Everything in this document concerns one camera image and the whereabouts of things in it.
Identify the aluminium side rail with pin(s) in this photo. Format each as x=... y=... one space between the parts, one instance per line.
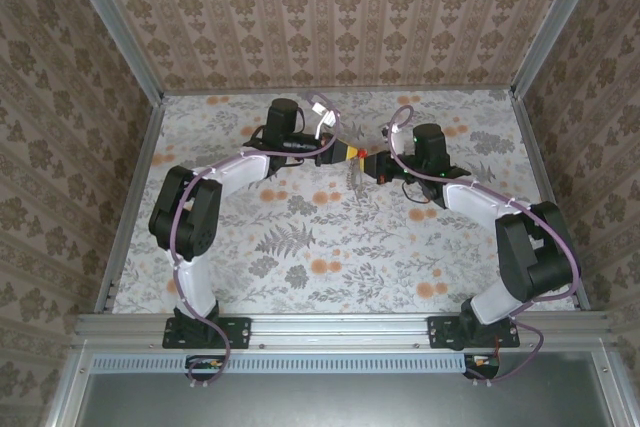
x=532 y=167
x=140 y=167

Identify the aluminium corner post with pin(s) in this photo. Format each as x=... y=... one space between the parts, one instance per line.
x=555 y=22
x=115 y=22

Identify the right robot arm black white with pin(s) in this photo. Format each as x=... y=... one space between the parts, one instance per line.
x=535 y=257

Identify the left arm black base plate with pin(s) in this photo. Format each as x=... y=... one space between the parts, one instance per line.
x=235 y=332

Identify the small connector plug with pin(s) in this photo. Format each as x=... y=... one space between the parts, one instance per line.
x=482 y=363
x=207 y=364

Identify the grey metal sheet panel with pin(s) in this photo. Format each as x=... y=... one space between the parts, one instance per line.
x=340 y=402

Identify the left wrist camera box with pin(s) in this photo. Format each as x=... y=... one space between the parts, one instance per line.
x=325 y=116

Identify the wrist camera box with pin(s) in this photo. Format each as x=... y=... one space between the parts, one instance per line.
x=398 y=130
x=325 y=116

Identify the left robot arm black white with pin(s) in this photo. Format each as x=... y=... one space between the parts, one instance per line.
x=185 y=217

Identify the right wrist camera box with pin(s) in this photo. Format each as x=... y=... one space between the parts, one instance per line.
x=398 y=130

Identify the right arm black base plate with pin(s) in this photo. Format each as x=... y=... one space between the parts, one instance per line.
x=442 y=332

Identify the aluminium frame rail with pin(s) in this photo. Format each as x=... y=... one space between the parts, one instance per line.
x=340 y=329

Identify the floral patterned table cover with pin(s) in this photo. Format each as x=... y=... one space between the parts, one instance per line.
x=390 y=292

